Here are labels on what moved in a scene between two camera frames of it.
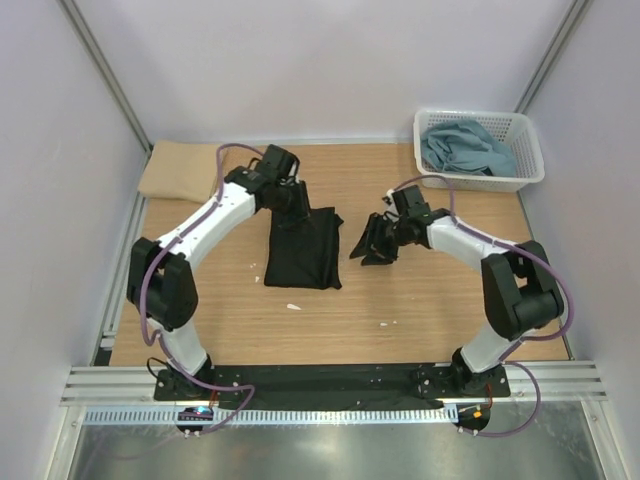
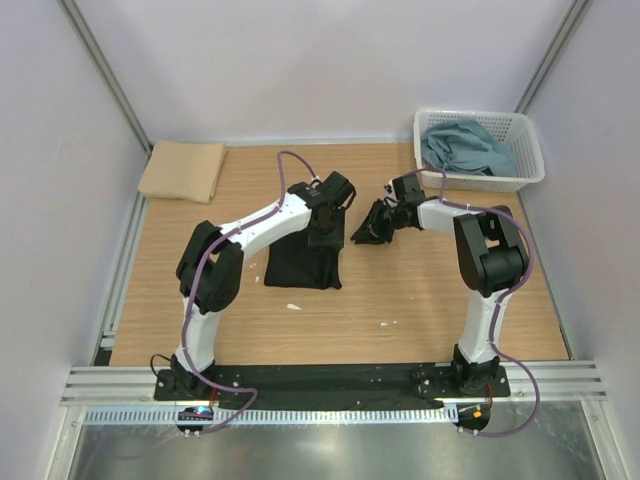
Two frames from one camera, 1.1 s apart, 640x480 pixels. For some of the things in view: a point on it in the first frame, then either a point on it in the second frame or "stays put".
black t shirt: (304, 254) stays put
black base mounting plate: (330, 384) stays put
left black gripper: (302, 210) -> (334, 239)
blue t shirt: (468, 146) stays put
